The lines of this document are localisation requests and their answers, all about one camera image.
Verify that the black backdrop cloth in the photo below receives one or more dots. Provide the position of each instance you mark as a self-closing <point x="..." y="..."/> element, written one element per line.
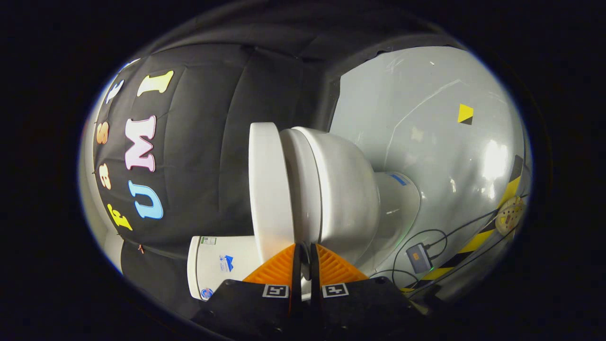
<point x="213" y="142"/>

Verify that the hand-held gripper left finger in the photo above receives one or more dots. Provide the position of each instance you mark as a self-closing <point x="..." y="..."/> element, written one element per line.
<point x="265" y="308"/>

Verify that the yellow black square sticker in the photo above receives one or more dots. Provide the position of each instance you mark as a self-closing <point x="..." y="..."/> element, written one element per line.
<point x="465" y="113"/>

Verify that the grey power adapter box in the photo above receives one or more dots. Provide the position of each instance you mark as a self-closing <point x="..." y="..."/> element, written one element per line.
<point x="418" y="258"/>

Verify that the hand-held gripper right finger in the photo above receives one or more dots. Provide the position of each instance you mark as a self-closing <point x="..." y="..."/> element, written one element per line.
<point x="360" y="303"/>

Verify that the round beige floor socket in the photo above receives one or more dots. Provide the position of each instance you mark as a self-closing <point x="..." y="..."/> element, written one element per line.
<point x="509" y="215"/>

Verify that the white toilet seat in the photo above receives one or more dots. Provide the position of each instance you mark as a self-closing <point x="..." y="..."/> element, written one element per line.
<point x="305" y="184"/>

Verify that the white toilet bowl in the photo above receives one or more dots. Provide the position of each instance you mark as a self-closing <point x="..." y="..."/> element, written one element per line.
<point x="350" y="199"/>

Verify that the yellow black hazard tape strip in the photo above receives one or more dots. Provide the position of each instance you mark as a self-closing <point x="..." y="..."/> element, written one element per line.
<point x="473" y="242"/>

